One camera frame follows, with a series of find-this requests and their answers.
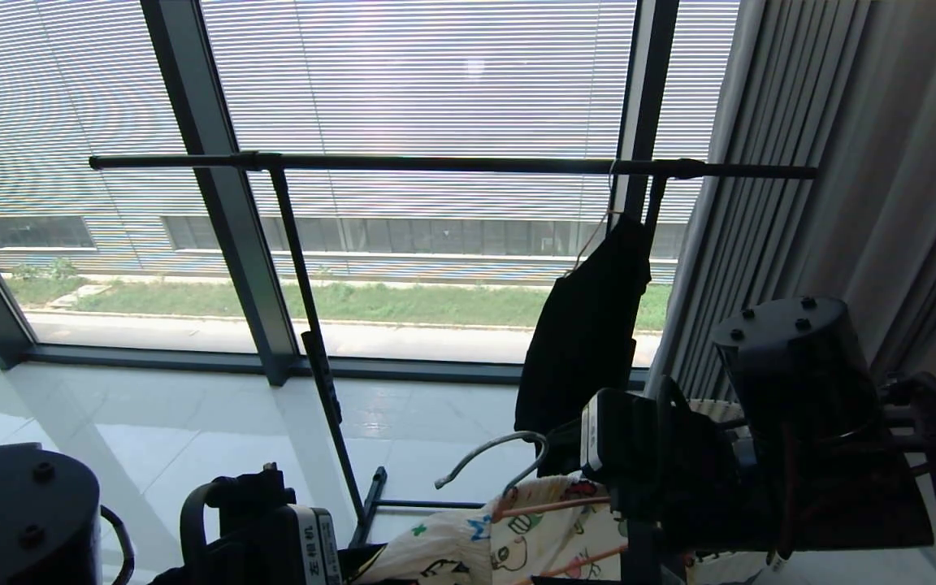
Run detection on black short-sleeved shirt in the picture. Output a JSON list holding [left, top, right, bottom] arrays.
[[514, 213, 654, 476]]

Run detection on black clothes rack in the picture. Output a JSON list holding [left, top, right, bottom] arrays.
[[90, 150, 818, 547]]

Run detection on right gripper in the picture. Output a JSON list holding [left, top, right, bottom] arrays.
[[621, 520, 688, 585]]

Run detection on cream printed garment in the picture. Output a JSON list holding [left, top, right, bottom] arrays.
[[350, 474, 769, 585]]

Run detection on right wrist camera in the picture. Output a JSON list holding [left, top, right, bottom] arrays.
[[580, 388, 733, 525]]

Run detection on window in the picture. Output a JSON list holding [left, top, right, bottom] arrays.
[[0, 0, 741, 387]]

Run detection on grey curtain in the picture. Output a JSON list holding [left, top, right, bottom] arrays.
[[647, 0, 936, 407]]

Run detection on pink clothes hanger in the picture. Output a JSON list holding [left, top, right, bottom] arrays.
[[434, 431, 630, 585], [572, 207, 625, 275]]

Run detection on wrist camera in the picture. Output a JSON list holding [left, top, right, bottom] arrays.
[[180, 463, 345, 585], [580, 388, 733, 525]]

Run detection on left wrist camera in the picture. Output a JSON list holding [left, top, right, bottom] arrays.
[[180, 463, 345, 585]]

